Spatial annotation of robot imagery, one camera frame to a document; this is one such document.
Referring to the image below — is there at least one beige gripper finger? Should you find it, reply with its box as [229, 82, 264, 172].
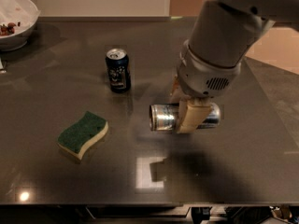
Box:
[170, 76, 190, 104]
[176, 98, 212, 133]

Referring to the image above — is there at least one silver redbull can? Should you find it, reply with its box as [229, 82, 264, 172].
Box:
[149, 103, 221, 132]

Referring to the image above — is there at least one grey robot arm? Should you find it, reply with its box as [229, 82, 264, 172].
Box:
[173, 0, 299, 133]

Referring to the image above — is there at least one dark blue soda can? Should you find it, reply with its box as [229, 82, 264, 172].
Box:
[106, 49, 131, 93]

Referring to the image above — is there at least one green yellow sponge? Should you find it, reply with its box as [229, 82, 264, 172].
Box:
[58, 111, 108, 161]

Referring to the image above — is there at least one white bowl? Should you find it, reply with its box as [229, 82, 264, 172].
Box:
[0, 2, 40, 51]

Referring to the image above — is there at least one white paper in bowl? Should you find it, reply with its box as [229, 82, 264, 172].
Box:
[0, 0, 37, 25]

